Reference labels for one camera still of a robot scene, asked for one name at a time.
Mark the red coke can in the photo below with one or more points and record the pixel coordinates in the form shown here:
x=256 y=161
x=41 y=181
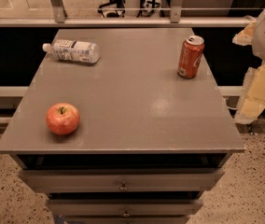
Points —
x=190 y=56

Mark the grey drawer cabinet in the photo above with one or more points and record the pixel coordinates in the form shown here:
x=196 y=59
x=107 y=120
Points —
x=136 y=113

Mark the clear plastic water bottle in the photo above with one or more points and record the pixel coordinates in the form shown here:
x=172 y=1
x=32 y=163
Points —
x=73 y=51

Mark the metal railing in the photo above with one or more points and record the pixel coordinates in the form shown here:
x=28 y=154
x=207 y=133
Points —
x=83 y=13

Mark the grey drawer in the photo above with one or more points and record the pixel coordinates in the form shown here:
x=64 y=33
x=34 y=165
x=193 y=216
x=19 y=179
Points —
x=67 y=181
x=124 y=208

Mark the red apple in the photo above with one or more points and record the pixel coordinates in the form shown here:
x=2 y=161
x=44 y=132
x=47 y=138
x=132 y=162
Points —
x=62 y=118

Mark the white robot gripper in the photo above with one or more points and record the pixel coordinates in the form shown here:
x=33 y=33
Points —
x=251 y=102

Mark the black office chair base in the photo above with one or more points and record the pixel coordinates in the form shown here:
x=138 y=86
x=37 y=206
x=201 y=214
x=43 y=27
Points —
x=112 y=9

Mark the top grey drawer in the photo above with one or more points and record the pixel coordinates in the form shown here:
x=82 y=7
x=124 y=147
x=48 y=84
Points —
x=67 y=181

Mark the middle grey drawer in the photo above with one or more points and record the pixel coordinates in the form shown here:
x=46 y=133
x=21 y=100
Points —
x=124 y=208

